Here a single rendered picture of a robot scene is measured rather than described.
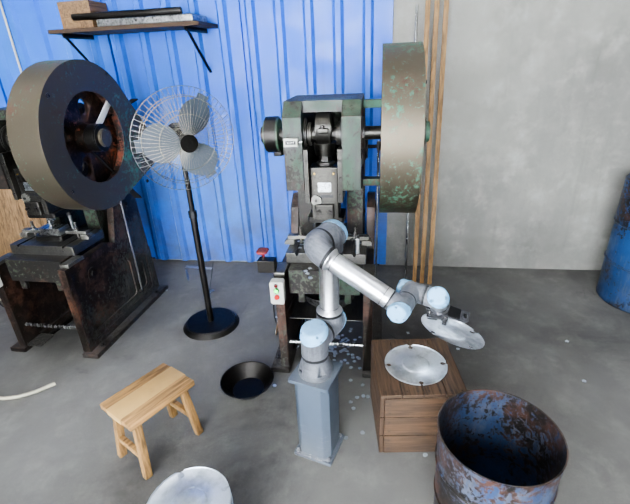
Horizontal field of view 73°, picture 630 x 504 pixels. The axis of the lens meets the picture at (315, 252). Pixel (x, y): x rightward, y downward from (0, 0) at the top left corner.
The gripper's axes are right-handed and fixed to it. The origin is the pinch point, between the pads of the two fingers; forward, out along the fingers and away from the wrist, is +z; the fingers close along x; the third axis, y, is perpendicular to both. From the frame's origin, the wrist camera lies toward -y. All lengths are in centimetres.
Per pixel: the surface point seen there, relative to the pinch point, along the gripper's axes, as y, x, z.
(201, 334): 157, 28, 60
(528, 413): -34.5, 30.3, 0.0
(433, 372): 3.3, 21.5, 20.4
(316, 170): 76, -63, -8
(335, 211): 66, -49, 9
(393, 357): 23.0, 18.5, 23.5
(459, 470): -13, 55, -25
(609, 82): -74, -204, 89
